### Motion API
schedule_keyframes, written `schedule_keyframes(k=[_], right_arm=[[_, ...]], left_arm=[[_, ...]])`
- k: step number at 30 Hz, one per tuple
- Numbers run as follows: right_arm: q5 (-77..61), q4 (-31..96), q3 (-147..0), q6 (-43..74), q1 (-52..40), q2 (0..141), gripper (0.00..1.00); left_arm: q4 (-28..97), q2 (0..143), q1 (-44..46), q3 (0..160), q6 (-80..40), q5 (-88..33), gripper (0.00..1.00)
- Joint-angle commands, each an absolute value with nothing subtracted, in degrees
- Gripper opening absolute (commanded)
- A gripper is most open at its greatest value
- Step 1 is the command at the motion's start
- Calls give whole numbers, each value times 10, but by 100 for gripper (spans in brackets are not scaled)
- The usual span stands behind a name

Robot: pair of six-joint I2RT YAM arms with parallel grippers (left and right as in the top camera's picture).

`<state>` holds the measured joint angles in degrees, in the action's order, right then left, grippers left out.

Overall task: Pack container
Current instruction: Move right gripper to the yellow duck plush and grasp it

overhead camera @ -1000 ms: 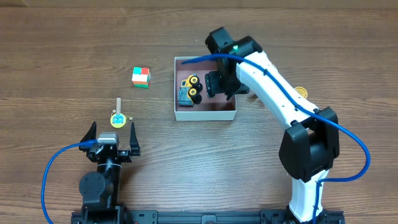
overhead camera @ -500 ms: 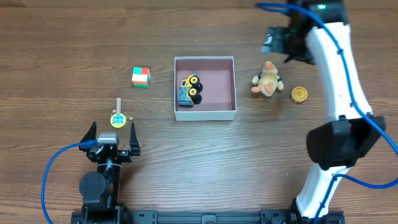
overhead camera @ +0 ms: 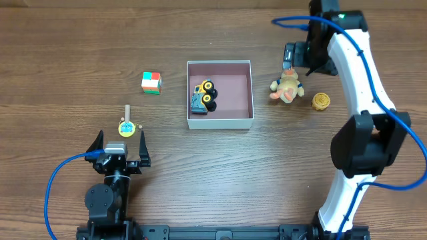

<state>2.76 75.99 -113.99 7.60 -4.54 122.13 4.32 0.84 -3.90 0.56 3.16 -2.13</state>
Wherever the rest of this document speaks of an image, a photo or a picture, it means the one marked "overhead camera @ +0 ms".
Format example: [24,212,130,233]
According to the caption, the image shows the left blue cable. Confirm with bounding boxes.
[44,149,105,240]

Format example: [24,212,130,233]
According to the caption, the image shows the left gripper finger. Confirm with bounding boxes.
[139,130,151,167]
[84,130,104,163]

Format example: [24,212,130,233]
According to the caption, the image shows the multicolour puzzle cube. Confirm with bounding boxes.
[141,72,163,95]

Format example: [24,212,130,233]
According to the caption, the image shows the yellow plastic gear wheel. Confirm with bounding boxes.
[312,93,330,111]

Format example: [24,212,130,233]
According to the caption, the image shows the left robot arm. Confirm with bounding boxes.
[76,131,151,240]

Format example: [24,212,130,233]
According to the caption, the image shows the cream plush duck toy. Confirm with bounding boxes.
[270,68,305,103]

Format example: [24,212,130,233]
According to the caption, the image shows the yellow grey toy truck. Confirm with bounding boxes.
[190,79,218,115]

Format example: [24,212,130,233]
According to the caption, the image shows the yellow rattle drum toy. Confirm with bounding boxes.
[118,105,142,138]

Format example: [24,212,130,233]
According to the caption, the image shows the white box with maroon interior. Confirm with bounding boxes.
[186,60,254,129]

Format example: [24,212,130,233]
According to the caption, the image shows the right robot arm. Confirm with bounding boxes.
[282,0,411,239]

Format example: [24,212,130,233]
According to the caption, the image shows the right blue cable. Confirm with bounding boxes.
[271,15,427,240]

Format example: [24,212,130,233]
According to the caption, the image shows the blue cable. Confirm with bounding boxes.
[271,15,427,240]
[44,149,105,240]

